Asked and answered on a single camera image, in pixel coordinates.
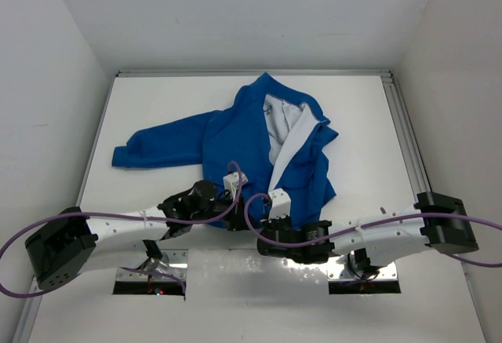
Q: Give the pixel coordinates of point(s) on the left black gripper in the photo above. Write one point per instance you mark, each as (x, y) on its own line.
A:
(237, 219)

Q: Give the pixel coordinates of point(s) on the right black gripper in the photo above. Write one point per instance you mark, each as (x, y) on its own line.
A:
(269, 224)

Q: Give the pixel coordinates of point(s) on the blue zip jacket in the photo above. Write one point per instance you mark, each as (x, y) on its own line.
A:
(276, 134)

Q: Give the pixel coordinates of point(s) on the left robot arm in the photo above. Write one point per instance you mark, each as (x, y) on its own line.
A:
(74, 243)

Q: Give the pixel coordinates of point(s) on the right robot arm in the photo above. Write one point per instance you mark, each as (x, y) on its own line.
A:
(435, 221)

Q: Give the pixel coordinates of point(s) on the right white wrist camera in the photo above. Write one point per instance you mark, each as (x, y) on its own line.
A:
(280, 204)

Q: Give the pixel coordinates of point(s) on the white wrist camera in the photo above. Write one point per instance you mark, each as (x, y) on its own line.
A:
(232, 181)
(280, 204)

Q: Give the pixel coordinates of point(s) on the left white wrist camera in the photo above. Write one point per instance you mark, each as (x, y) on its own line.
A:
(232, 181)

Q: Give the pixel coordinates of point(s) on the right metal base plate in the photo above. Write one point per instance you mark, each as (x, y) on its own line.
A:
(337, 269)

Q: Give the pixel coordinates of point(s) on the metal base plate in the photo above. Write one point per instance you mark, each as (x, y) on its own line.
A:
(172, 262)
(337, 269)

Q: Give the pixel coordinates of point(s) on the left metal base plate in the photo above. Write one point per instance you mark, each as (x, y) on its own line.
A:
(172, 262)

